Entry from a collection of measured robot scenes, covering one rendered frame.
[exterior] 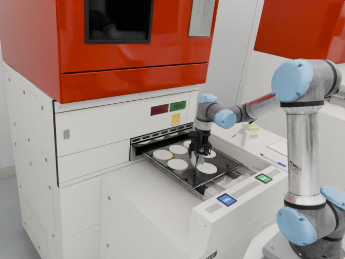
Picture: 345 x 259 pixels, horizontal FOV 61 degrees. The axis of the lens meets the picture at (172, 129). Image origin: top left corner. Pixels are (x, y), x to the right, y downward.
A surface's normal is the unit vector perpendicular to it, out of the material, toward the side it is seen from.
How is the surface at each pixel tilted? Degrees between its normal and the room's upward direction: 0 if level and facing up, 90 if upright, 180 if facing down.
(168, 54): 90
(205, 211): 0
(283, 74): 83
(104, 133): 90
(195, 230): 90
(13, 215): 0
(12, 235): 0
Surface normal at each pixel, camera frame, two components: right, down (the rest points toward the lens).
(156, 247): -0.74, 0.20
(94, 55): 0.66, 0.37
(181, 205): 0.11, -0.91
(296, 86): -0.87, -0.01
